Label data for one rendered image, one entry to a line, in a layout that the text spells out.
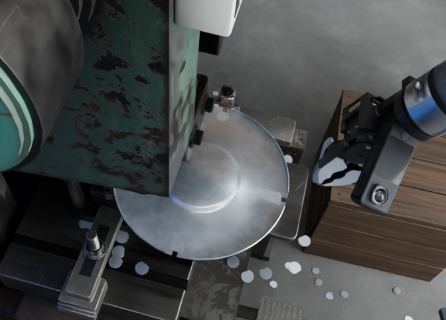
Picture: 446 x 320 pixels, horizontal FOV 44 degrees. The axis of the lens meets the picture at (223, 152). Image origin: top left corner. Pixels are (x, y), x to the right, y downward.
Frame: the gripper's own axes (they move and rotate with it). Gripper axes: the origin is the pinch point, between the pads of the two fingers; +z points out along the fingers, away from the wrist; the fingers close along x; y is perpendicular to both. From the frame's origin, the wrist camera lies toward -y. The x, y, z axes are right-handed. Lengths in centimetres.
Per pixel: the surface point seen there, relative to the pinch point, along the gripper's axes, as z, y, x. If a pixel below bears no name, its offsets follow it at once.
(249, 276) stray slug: 22.7, -8.5, -3.1
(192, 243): 14.9, -10.2, 11.8
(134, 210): 19.2, -6.7, 21.1
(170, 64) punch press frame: -28.1, -16.8, 33.9
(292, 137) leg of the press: 21.8, 23.3, -7.2
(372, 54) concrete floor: 66, 116, -65
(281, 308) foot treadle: 62, 3, -35
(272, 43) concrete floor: 83, 112, -29
